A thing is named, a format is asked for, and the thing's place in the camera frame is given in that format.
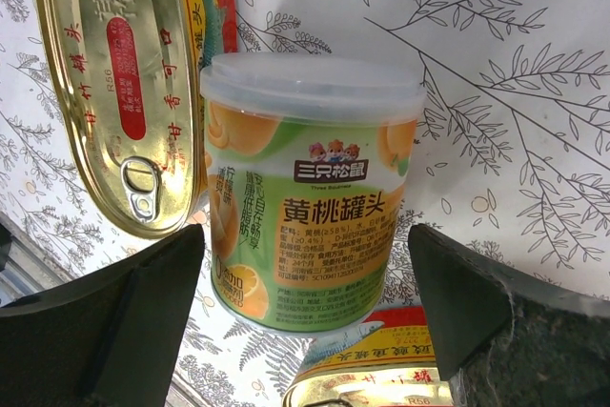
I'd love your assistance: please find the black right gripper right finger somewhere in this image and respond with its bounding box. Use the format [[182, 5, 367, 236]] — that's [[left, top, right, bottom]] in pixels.
[[408, 224, 609, 406]]

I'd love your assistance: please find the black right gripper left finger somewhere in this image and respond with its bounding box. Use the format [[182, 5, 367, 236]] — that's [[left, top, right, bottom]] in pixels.
[[1, 225, 205, 406]]

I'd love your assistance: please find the gold oval fish tin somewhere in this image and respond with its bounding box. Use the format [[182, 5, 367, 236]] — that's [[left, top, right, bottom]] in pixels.
[[282, 306, 454, 407]]

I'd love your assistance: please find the gold oval tin under jar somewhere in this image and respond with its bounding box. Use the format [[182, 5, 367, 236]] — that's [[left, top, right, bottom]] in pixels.
[[36, 0, 237, 239]]

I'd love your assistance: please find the aluminium frame rail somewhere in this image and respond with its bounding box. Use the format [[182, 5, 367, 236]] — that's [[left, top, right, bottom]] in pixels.
[[1, 213, 74, 306]]

